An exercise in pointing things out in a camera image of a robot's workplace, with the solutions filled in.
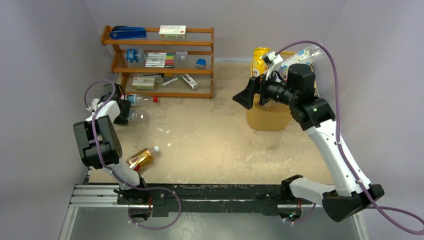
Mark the wooden shelf rack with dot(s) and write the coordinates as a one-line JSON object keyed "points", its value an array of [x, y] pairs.
{"points": [[199, 43]]}

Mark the blue white eraser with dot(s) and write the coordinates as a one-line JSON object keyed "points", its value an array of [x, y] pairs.
{"points": [[200, 64]]}

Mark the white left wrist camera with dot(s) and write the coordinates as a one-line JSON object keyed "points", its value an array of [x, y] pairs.
{"points": [[93, 105]]}

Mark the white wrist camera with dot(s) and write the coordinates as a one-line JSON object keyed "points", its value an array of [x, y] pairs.
{"points": [[273, 60], [93, 105]]}

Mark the yellow plastic bottle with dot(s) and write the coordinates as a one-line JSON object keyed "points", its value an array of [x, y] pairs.
{"points": [[258, 66]]}

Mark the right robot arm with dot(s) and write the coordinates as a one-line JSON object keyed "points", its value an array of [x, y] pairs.
{"points": [[352, 191]]}

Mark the amber bottle red gold label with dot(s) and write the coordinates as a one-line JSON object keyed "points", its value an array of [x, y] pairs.
{"points": [[143, 157]]}

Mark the small clear container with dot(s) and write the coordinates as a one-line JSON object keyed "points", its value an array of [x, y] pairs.
{"points": [[181, 55]]}

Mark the aluminium table frame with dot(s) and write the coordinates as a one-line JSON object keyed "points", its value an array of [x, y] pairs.
{"points": [[94, 214]]}

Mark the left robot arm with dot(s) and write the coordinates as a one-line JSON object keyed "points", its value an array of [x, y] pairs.
{"points": [[97, 141]]}

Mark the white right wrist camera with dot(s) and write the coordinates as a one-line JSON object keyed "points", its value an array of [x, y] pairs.
{"points": [[273, 60]]}

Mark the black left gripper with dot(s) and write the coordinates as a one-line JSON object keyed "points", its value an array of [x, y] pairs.
{"points": [[122, 120]]}

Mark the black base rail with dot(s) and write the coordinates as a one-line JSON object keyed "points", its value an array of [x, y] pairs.
{"points": [[266, 199]]}

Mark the clear bottle blue white label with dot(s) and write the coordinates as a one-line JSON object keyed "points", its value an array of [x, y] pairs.
{"points": [[138, 116]]}

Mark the clear bottle red label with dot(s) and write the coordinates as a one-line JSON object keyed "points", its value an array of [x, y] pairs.
{"points": [[137, 100]]}

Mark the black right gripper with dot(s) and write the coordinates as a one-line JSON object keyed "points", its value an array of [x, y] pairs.
{"points": [[259, 91]]}

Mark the yellow mesh waste bin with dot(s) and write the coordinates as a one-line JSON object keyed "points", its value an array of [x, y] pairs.
{"points": [[272, 116]]}

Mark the set of colored markers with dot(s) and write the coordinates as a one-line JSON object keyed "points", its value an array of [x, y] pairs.
{"points": [[159, 60]]}

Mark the blue stapler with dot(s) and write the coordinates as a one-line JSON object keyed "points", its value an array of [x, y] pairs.
{"points": [[127, 32]]}

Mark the white stapler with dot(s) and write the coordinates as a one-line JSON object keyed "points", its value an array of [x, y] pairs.
{"points": [[190, 81]]}

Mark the white marker pen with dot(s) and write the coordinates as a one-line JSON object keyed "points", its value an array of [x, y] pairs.
{"points": [[173, 80]]}

